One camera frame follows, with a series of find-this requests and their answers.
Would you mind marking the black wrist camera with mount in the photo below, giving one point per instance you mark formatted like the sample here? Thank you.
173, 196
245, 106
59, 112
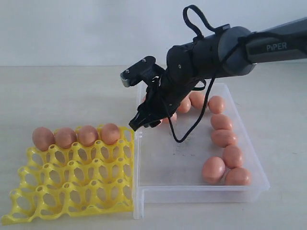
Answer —
144, 70

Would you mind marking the clear plastic storage box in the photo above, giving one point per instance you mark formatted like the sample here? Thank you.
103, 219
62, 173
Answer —
169, 172

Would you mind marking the yellow plastic egg tray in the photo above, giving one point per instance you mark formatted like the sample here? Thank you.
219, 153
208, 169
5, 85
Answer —
79, 181

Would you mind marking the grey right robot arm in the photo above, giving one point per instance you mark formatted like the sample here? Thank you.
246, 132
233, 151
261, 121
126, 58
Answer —
232, 51

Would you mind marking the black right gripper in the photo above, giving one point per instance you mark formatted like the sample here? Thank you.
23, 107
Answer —
163, 99

